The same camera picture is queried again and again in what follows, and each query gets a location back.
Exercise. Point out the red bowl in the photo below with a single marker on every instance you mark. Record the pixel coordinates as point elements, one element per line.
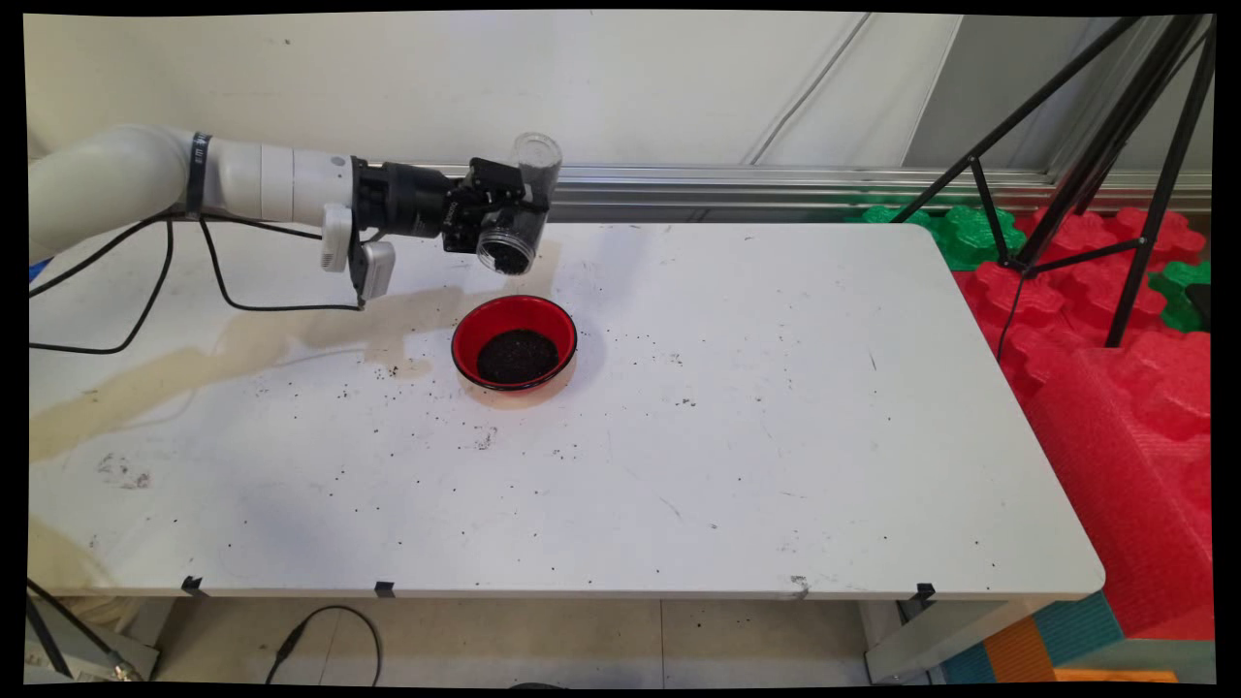
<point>467,334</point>

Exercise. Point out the aluminium wall rail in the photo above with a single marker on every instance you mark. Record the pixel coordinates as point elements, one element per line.
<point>727,184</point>

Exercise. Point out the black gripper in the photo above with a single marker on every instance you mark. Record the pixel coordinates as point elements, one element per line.
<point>402,199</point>

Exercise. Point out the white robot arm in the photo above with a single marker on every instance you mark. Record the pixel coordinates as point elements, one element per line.
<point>116,179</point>

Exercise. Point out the orange foam floor mat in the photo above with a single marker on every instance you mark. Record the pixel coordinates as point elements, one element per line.
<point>1018,654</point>

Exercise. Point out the grey metal table leg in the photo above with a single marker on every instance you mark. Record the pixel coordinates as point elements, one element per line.
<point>931,640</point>

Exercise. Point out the grey metal base bracket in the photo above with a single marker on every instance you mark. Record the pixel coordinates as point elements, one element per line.
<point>97,630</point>

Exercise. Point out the blue foam piece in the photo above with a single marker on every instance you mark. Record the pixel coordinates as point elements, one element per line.
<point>35,272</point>

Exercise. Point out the teal foam floor mat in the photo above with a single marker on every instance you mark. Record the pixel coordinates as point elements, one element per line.
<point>1076,625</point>

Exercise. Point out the black tripod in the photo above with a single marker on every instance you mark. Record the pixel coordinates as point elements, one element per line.
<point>1115,126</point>

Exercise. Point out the green foam puzzle mat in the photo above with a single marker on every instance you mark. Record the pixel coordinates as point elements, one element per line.
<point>960,237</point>
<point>1173,291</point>

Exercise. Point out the black seeds pile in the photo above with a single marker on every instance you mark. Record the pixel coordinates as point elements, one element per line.
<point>517,357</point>

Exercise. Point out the clear plastic jar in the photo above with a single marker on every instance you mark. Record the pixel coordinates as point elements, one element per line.
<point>538,160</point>

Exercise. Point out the red foam puzzle mat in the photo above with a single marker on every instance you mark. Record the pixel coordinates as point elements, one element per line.
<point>1066,301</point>

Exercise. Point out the white grey wrist camera box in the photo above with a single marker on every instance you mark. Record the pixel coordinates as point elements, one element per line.
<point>378,269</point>

